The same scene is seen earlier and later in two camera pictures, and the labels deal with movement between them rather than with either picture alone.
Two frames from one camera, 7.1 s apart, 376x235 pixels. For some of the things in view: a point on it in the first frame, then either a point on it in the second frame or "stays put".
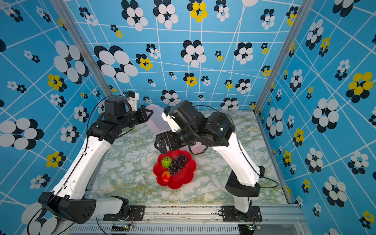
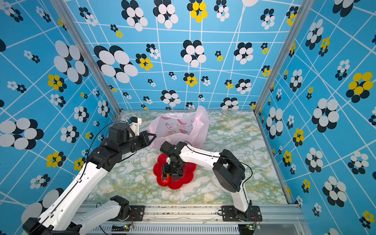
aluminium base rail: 284,220 stays put
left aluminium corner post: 70,22 stays put
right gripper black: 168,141 → 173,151
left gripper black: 143,118 → 144,135
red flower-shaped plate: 184,176 stays put
